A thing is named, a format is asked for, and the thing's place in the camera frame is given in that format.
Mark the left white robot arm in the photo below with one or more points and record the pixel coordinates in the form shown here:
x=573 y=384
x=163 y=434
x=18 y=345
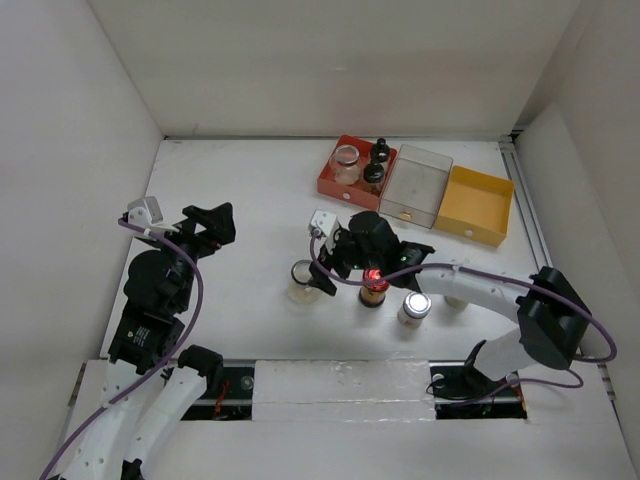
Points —
x=152 y=377

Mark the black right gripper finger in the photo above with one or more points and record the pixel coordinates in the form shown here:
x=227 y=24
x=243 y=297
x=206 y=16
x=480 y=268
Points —
x=321 y=264
x=323 y=283

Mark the clear plastic bin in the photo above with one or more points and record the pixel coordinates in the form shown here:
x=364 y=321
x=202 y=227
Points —
x=415 y=186

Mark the silver-capped white shaker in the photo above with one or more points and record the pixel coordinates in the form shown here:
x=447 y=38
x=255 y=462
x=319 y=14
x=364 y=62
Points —
x=455 y=302

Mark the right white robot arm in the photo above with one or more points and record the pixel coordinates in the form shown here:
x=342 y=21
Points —
x=447 y=276

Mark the red-capped dark sauce bottle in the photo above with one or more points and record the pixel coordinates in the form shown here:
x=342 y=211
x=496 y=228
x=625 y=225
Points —
x=373 y=293

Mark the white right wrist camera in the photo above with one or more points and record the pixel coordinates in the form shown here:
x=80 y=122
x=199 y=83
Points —
x=323 y=226

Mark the black-capped white bottle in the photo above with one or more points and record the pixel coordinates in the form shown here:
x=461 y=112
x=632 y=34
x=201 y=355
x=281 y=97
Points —
x=380 y=151

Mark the glass jar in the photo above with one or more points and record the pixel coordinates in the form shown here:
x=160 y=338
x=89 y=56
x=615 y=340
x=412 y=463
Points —
x=345 y=164
x=300 y=290

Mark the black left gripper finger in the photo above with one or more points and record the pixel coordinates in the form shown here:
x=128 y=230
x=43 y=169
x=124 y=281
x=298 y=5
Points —
x=200 y=216
x=221 y=225

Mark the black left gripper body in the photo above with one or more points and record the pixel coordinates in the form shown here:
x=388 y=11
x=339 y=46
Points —
x=197 y=243

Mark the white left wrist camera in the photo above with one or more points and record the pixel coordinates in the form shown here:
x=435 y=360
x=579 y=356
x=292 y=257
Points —
x=143 y=216

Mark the red plastic bin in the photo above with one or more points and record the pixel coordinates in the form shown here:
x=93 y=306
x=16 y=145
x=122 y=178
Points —
x=354 y=194

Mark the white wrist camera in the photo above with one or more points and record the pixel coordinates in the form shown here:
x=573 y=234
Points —
x=143 y=216
x=323 y=226

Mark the aluminium side rail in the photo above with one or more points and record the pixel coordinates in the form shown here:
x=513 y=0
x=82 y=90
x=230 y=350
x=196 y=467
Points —
x=540 y=240

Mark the silver-lid small jar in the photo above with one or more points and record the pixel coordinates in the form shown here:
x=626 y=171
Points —
x=414 y=309

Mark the yellow plastic bin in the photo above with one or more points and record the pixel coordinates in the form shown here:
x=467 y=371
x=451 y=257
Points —
x=476 y=206

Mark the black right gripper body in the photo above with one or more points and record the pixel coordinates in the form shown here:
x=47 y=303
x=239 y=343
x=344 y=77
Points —
x=349 y=255

